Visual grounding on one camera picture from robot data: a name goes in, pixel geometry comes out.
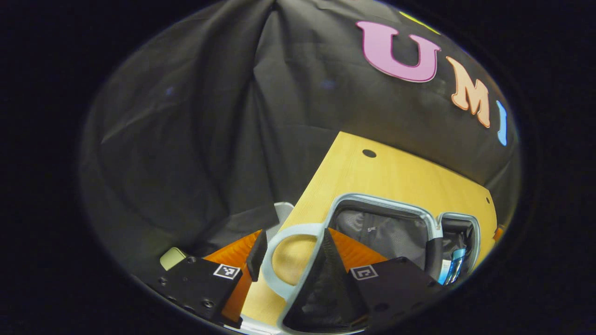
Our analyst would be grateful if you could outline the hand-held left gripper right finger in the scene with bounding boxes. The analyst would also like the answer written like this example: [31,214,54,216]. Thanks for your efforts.
[323,227,444,329]

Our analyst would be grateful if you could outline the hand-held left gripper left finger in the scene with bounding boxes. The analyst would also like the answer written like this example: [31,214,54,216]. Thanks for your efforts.
[140,229,269,328]

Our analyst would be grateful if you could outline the blue skin care tube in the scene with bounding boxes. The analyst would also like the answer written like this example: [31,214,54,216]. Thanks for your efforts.
[448,248,467,284]

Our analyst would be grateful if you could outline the light blue suitcase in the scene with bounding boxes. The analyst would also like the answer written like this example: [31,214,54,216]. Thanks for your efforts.
[223,193,482,335]

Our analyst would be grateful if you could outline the pale green item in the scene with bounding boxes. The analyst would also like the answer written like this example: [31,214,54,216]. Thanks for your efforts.
[160,247,188,271]

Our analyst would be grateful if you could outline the black backdrop cloth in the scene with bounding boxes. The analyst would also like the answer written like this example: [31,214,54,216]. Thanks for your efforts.
[79,0,521,280]

